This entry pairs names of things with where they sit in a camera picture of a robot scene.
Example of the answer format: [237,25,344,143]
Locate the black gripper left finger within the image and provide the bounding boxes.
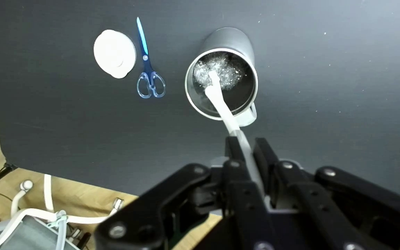
[93,136,278,250]

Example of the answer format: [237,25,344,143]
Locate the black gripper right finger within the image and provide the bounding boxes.
[254,136,400,250]

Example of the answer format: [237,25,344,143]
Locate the stainless steel flask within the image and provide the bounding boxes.
[183,26,260,129]

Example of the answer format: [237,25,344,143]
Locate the white round case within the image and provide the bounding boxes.
[92,28,137,80]

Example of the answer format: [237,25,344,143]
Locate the grey box device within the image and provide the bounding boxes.
[0,214,81,250]

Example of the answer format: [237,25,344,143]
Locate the blue handled scissors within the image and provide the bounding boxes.
[135,17,168,100]

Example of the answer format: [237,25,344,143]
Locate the white cable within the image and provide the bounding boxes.
[0,172,124,250]

